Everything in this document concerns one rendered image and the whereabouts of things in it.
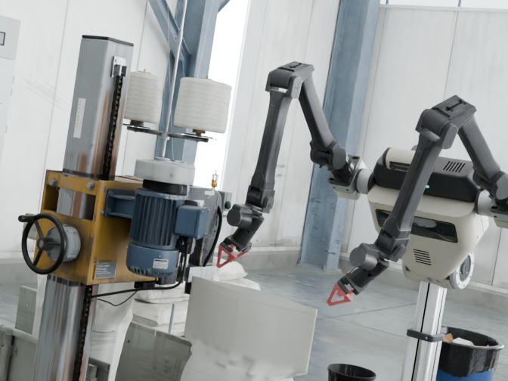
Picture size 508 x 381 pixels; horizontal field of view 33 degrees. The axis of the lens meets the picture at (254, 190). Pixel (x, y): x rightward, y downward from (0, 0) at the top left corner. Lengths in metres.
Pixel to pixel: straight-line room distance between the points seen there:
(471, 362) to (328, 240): 6.92
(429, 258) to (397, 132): 8.43
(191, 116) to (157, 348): 1.15
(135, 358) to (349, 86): 8.36
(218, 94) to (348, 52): 9.00
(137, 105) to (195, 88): 0.25
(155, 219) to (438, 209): 0.94
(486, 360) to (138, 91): 2.69
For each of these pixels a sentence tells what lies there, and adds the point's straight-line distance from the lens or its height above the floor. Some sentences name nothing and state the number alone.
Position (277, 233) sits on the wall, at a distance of 11.04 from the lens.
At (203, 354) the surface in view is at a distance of 2.85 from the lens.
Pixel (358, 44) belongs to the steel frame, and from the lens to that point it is 11.56.
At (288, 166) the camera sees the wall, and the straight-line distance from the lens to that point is 10.99.
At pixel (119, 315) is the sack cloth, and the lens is 3.12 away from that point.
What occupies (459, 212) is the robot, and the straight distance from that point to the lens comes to 2.86.
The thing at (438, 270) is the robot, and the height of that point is 1.18.
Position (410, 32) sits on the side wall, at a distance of 11.55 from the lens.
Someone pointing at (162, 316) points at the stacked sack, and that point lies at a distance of 5.62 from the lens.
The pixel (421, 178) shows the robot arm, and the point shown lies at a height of 1.49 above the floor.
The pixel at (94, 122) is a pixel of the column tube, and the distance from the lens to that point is 2.62.
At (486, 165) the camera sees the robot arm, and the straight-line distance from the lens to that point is 2.60.
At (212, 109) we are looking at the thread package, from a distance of 2.63.
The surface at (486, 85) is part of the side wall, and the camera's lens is 11.04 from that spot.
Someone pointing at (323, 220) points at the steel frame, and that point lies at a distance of 11.55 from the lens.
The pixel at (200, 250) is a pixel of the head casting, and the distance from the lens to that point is 3.02.
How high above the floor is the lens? 1.51
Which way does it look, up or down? 3 degrees down
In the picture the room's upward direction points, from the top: 9 degrees clockwise
